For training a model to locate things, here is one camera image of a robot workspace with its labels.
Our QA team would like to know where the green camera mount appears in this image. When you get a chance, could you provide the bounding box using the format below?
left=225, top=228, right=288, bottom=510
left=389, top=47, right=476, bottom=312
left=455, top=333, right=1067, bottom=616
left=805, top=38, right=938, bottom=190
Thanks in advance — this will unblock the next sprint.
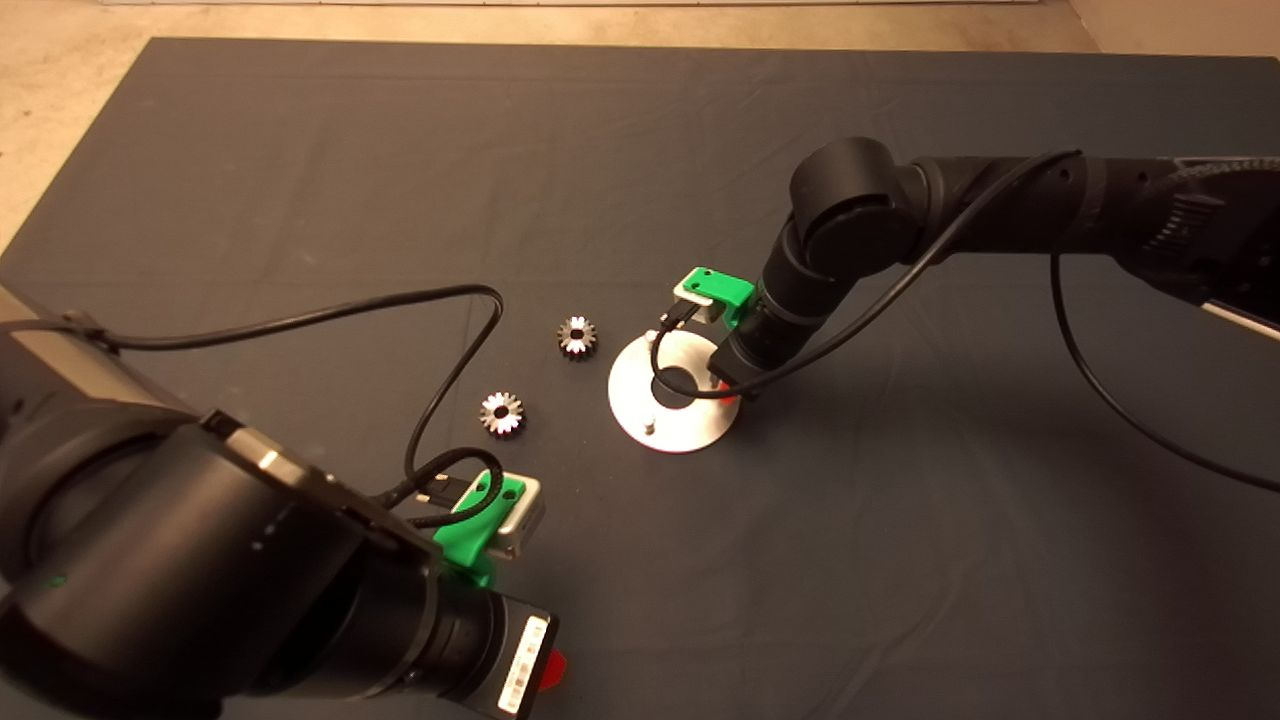
left=433, top=470, right=527, bottom=586
left=683, top=266, right=757, bottom=331

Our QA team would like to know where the dark grey table cloth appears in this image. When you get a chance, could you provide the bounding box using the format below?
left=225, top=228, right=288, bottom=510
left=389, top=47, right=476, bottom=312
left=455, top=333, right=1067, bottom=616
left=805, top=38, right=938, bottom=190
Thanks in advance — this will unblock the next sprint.
left=0, top=38, right=1280, bottom=720

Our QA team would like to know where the black camera cable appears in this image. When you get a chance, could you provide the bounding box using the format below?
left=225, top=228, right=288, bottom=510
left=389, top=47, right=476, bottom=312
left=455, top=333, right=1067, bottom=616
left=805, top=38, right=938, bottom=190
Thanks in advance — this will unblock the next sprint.
left=60, top=285, right=504, bottom=529
left=650, top=148, right=1280, bottom=493

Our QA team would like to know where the black right camera cable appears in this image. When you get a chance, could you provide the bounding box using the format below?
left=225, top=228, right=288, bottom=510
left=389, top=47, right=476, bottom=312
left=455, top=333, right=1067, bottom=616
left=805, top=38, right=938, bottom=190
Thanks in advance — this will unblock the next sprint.
left=650, top=148, right=1280, bottom=493

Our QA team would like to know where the green left camera mount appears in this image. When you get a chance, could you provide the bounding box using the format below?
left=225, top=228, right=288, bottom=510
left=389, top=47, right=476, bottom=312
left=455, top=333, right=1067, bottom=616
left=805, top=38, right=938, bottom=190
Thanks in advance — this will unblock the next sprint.
left=433, top=470, right=527, bottom=586

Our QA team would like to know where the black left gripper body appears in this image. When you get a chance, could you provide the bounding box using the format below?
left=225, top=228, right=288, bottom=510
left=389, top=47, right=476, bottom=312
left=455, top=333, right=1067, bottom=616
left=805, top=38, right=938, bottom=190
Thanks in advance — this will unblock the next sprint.
left=410, top=585, right=559, bottom=719

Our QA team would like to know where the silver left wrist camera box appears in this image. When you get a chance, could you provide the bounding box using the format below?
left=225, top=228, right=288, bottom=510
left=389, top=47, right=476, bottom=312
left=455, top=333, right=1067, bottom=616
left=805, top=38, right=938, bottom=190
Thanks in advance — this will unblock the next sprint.
left=495, top=472, right=546, bottom=559

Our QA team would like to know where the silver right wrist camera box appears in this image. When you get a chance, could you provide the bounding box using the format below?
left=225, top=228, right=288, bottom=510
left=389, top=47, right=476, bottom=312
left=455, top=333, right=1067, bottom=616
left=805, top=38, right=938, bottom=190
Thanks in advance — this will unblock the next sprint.
left=672, top=278, right=723, bottom=324

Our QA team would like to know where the round metal carrier plate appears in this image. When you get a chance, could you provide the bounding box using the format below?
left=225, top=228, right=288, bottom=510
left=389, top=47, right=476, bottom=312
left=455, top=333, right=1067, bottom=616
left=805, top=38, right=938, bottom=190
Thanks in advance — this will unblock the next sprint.
left=607, top=330, right=743, bottom=454

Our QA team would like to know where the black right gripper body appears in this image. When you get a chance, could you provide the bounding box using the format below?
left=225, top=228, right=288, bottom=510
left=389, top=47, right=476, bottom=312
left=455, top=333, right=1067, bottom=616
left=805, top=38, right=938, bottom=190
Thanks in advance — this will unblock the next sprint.
left=712, top=295, right=801, bottom=401

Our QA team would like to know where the green right camera mount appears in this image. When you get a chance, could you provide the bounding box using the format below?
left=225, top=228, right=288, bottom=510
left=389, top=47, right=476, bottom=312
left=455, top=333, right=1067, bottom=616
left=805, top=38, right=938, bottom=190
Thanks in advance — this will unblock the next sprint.
left=683, top=266, right=757, bottom=331

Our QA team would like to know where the black left camera cable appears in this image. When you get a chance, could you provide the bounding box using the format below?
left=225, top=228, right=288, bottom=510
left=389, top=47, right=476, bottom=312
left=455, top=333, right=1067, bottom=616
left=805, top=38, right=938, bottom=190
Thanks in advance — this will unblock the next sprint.
left=60, top=285, right=504, bottom=529

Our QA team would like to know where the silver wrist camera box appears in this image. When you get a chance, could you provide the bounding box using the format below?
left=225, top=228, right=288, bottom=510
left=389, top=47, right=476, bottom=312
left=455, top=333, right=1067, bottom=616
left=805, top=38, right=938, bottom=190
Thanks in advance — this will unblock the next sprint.
left=495, top=472, right=546, bottom=559
left=672, top=278, right=723, bottom=324

